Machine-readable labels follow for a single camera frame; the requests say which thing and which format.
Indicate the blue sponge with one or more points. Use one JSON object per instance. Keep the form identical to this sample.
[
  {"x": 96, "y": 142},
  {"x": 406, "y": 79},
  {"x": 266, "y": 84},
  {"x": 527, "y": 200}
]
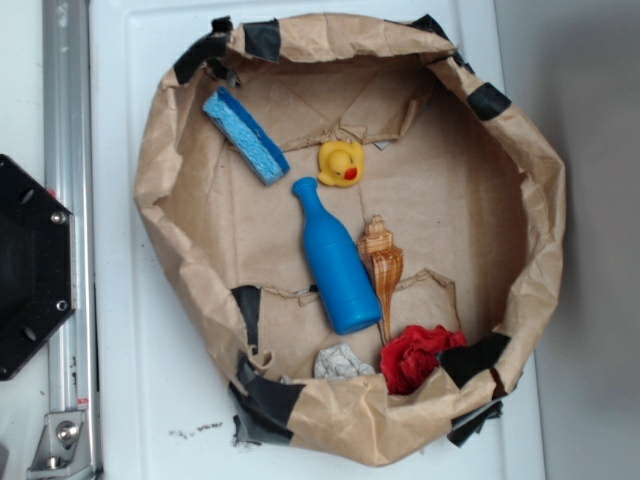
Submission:
[{"x": 259, "y": 151}]

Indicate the brown paper bag bin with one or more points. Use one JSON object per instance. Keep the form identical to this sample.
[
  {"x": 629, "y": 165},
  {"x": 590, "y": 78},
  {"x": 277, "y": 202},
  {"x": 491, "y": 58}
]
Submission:
[{"x": 472, "y": 192}]

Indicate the blue plastic bottle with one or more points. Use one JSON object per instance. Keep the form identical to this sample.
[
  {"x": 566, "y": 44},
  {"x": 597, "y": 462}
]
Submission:
[{"x": 341, "y": 278}]

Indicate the brown striped spiral seashell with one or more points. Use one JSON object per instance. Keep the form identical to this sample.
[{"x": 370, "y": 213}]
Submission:
[{"x": 384, "y": 262}]

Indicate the yellow rubber duck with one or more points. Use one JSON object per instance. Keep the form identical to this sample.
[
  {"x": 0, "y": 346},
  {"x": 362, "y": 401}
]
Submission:
[{"x": 340, "y": 163}]

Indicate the grey crumpled paper ball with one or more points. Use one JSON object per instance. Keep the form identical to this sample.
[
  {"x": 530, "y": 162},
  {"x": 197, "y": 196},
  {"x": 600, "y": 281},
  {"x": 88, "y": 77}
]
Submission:
[{"x": 339, "y": 362}]

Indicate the red crumpled cloth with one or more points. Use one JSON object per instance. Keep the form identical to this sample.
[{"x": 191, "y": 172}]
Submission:
[{"x": 409, "y": 359}]

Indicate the aluminium extrusion rail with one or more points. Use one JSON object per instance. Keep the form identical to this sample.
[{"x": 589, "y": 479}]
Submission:
[{"x": 72, "y": 350}]

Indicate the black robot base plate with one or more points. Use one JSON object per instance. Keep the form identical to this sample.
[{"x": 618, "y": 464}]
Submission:
[{"x": 36, "y": 267}]

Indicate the metal corner bracket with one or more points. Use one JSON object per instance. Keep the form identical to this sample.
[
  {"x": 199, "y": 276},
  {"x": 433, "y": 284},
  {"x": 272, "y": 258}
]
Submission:
[{"x": 63, "y": 450}]

